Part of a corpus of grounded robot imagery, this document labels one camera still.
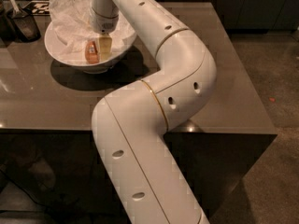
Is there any black white fiducial marker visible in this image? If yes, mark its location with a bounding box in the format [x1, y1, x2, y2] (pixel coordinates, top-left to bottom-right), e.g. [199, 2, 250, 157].
[24, 0, 50, 16]

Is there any yellow apple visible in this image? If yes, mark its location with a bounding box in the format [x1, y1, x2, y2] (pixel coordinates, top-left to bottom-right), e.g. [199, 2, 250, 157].
[85, 41, 99, 64]

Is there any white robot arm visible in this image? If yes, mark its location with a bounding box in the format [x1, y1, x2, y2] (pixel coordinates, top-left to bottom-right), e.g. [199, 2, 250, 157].
[92, 0, 217, 224]

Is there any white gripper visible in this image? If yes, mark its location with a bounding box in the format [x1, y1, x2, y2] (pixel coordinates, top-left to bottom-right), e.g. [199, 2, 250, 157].
[90, 0, 119, 61]

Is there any black cup with utensil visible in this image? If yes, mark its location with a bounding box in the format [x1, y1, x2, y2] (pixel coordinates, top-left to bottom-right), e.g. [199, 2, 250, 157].
[7, 0, 40, 42]

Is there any white paper towel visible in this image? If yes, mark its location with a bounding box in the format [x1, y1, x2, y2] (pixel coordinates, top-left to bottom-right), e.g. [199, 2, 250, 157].
[48, 0, 136, 56]

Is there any black floor cable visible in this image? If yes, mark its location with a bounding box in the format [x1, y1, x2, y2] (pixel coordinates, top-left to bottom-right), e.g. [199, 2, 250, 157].
[0, 168, 68, 224]

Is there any white ceramic bowl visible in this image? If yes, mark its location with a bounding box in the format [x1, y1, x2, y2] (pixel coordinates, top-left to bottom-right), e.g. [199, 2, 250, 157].
[44, 21, 137, 74]

